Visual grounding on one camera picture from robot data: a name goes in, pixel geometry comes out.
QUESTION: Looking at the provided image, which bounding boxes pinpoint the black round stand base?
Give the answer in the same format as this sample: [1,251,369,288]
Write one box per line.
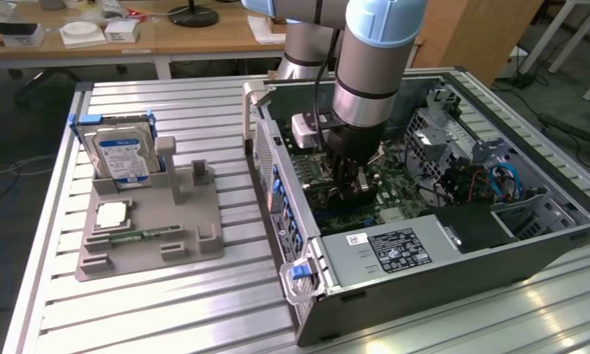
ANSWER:
[167,0,219,29]

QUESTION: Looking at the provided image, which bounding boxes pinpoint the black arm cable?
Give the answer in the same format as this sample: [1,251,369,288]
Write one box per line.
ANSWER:
[311,27,346,152]

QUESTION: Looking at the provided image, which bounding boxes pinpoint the silver CPU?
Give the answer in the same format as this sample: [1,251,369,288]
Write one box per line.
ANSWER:
[93,201,132,228]

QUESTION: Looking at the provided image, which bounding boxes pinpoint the green gpu card black fan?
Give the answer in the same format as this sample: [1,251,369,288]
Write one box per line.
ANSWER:
[317,184,378,214]

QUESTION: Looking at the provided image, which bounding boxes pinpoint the black plastic shroud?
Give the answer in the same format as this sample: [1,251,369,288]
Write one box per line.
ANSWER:
[434,204,517,254]

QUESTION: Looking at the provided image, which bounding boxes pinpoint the white floor cable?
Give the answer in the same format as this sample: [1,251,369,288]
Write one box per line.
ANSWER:
[0,153,56,177]

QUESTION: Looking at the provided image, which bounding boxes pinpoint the white device red mark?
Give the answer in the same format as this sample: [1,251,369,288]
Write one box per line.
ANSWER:
[505,46,531,79]

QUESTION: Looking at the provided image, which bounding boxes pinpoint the blue wire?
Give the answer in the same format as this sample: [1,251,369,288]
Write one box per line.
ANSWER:
[489,163,525,203]

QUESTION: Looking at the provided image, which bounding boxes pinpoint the perforated metal drive cage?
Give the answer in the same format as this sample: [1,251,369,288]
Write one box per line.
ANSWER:
[401,106,473,178]

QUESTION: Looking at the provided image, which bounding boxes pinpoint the CPU socket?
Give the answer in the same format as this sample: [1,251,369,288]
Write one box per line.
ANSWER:
[315,153,331,180]

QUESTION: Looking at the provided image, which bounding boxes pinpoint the blue case latch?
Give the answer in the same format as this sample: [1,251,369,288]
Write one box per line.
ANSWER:
[286,263,310,282]

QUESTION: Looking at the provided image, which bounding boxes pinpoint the wooden cabinet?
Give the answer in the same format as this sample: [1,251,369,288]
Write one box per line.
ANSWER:
[411,0,547,86]

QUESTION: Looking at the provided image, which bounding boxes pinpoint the metal disk bay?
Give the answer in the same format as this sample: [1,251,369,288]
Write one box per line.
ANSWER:
[489,186,590,240]

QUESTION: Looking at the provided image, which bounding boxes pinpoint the metal socket cover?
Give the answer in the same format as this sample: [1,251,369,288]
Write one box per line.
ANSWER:
[367,142,393,167]

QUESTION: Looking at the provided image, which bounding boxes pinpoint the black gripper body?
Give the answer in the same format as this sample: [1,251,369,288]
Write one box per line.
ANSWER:
[325,122,387,164]

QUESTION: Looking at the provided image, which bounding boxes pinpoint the hard disk blue caddy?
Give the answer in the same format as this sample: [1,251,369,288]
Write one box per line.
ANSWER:
[69,109,160,185]

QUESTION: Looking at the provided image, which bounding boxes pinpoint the white paper stack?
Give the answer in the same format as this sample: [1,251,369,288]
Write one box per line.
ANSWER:
[246,15,287,46]

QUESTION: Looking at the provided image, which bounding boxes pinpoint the grey parts rack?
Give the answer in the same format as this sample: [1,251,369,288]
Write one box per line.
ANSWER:
[73,136,227,283]

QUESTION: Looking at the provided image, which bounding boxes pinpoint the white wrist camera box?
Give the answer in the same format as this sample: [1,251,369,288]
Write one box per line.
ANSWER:
[290,111,331,150]

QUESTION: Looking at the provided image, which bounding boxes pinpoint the red wire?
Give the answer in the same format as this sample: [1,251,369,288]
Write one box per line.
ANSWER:
[463,166,490,204]

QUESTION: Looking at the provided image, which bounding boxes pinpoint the white box round rim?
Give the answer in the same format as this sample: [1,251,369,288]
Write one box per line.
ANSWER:
[58,21,109,50]

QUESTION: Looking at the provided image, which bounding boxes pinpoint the green motherboard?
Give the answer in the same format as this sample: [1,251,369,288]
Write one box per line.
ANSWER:
[282,121,443,237]

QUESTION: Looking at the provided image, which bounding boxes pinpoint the small white labelled box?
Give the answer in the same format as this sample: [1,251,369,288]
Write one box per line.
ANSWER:
[104,19,141,44]

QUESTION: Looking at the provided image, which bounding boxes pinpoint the wooden desk white legs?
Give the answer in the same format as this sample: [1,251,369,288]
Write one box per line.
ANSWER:
[154,0,290,80]
[0,0,173,80]

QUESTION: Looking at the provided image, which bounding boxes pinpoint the grey power supply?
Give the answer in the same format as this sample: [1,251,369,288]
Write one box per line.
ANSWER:
[318,215,466,288]

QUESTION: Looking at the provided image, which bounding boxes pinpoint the white table frame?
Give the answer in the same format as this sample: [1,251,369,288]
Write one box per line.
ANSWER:
[517,0,590,101]

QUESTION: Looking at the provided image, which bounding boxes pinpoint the white box black lid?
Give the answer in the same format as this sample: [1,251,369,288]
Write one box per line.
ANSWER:
[0,22,46,49]

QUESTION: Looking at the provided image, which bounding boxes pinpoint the black open PC case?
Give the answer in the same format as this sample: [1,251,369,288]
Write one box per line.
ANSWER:
[242,71,590,350]

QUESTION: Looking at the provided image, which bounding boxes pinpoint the black office chair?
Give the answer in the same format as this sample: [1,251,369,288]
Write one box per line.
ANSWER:
[8,66,82,108]

